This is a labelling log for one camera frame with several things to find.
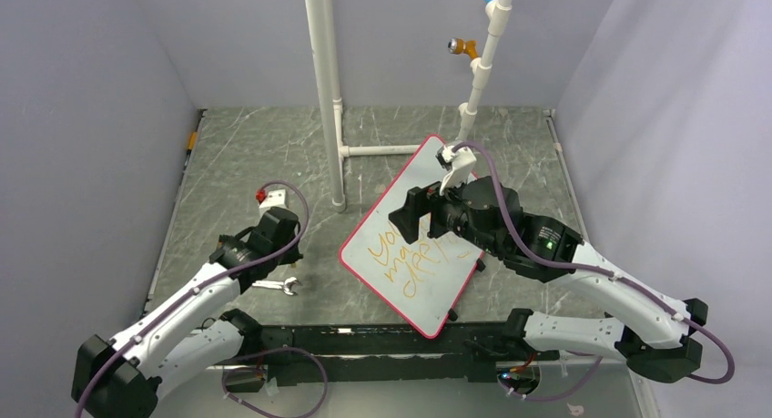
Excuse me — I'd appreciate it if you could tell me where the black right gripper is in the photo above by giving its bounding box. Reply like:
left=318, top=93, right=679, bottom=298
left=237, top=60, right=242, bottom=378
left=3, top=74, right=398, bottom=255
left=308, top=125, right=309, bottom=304
left=389, top=167, right=503, bottom=257

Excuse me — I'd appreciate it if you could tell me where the pink framed whiteboard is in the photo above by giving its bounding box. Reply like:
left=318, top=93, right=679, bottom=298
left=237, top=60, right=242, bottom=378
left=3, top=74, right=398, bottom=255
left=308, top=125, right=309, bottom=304
left=339, top=134, right=482, bottom=339

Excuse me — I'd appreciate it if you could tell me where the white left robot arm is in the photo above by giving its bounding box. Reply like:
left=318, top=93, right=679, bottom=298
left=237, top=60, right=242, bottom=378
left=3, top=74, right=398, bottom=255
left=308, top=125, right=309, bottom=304
left=71, top=207, right=308, bottom=417

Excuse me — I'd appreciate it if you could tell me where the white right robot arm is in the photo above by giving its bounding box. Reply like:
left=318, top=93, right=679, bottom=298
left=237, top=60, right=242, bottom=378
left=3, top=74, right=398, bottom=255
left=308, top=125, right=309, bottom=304
left=388, top=177, right=707, bottom=383

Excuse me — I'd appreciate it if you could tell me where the silver open-end wrench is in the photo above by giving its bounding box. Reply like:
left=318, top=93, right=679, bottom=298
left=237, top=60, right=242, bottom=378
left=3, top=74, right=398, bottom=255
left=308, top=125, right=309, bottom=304
left=251, top=277, right=301, bottom=296

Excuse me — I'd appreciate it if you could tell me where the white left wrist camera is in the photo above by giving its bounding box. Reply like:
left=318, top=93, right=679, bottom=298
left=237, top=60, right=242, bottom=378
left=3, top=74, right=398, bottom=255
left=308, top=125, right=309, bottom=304
left=255, top=189, right=288, bottom=217

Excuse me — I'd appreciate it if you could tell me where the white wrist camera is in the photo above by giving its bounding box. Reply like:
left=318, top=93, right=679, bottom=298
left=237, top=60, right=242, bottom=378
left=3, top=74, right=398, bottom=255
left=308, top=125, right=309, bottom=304
left=437, top=144, right=477, bottom=196
left=255, top=189, right=288, bottom=217

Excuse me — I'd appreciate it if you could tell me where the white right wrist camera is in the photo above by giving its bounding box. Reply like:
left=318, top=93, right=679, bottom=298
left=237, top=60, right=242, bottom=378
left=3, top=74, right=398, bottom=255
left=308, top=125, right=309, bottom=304
left=437, top=144, right=477, bottom=196

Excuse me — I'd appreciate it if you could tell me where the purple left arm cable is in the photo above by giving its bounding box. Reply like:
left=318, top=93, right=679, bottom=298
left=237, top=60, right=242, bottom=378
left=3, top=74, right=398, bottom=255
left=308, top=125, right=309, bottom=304
left=75, top=180, right=330, bottom=418

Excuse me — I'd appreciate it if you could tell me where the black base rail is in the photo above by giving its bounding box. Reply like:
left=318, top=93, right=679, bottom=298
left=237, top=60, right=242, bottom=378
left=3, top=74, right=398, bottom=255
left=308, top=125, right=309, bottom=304
left=224, top=321, right=560, bottom=387

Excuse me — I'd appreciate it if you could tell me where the white PVC pipe frame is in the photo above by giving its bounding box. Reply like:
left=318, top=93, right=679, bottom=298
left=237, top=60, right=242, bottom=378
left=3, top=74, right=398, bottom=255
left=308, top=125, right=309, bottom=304
left=303, top=0, right=513, bottom=212

